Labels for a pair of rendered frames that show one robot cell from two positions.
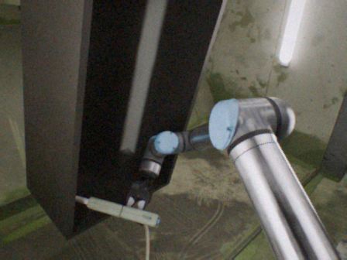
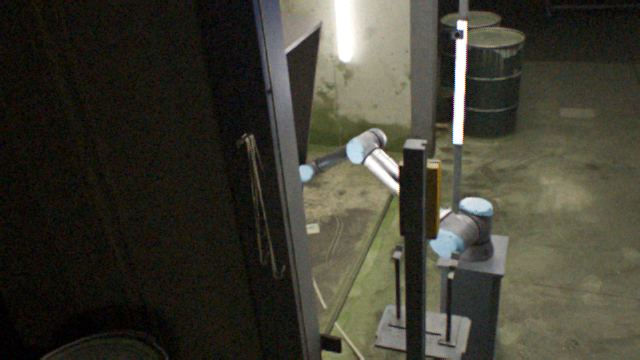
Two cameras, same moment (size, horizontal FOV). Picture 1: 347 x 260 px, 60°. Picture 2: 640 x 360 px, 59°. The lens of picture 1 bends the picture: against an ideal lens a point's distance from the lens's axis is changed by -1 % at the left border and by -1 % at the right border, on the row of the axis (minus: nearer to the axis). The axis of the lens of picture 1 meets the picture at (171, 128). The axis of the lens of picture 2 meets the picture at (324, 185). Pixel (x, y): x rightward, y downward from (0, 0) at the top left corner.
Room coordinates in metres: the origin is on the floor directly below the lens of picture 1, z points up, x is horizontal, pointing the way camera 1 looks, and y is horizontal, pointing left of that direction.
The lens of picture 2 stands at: (-1.59, 0.83, 2.35)
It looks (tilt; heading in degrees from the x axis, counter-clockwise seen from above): 30 degrees down; 341
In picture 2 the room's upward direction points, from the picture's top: 5 degrees counter-clockwise
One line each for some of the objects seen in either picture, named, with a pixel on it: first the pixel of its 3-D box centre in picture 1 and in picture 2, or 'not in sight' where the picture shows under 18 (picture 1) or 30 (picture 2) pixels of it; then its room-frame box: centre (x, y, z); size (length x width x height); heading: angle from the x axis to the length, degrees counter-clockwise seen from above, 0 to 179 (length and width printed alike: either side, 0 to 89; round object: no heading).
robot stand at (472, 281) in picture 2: not in sight; (470, 300); (0.26, -0.54, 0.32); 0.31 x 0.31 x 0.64; 48
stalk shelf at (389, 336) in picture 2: not in sight; (422, 332); (-0.22, 0.03, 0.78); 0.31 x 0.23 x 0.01; 48
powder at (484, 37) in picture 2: not in sight; (490, 38); (2.49, -2.25, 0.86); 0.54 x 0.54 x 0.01
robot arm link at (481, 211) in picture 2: not in sight; (474, 219); (0.26, -0.53, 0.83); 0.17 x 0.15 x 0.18; 114
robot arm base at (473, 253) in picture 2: not in sight; (474, 242); (0.26, -0.54, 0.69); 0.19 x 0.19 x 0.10
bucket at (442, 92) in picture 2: not in sight; (441, 105); (2.92, -2.03, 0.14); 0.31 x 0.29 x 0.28; 138
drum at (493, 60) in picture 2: not in sight; (488, 84); (2.49, -2.25, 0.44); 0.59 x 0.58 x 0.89; 153
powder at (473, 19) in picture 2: not in sight; (470, 20); (3.10, -2.46, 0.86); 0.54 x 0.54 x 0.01
